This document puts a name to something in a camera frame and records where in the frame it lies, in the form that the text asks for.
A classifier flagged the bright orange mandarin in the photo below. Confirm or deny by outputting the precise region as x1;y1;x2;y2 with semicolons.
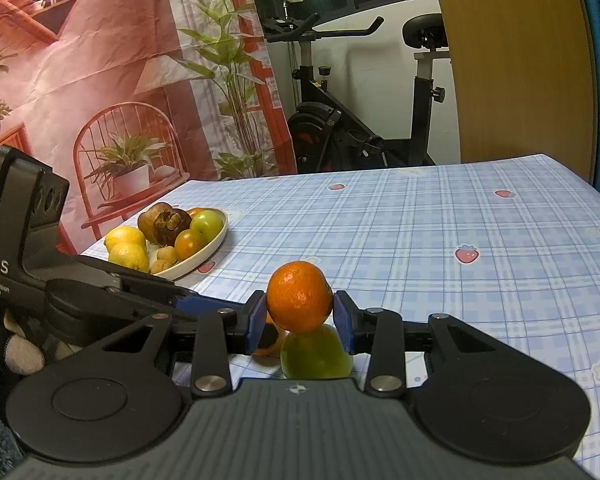
266;261;332;334

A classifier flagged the yellow lemon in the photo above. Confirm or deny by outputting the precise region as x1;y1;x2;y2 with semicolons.
108;242;149;273
104;226;146;252

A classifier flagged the orange green tangerine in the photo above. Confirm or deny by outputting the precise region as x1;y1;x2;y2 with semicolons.
174;229;207;261

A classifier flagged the green round fruit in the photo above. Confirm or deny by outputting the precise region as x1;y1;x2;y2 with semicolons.
190;209;224;243

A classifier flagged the red apple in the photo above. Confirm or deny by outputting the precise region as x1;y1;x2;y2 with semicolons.
137;202;173;244

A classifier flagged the dark purple mangosteen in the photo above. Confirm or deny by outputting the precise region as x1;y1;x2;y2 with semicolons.
154;208;192;246

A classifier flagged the small orange kumquat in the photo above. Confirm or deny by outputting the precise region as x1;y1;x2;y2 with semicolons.
187;208;204;218

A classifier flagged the gloved left hand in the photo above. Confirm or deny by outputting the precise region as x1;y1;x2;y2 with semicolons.
3;310;82;376

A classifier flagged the yellow green fruit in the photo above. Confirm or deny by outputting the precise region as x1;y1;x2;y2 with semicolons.
280;324;353;380

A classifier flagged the cream round plate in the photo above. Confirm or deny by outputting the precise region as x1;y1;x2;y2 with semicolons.
147;208;230;281

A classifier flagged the blue plaid tablecloth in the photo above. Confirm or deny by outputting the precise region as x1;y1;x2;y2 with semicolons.
166;155;600;478

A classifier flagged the black exercise bike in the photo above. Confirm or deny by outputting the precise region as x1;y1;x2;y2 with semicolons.
263;13;450;174

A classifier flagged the printed room backdrop curtain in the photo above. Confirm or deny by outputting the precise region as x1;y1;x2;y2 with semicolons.
0;0;297;251

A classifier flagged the wooden door panel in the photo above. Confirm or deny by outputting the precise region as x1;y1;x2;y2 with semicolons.
439;0;597;180

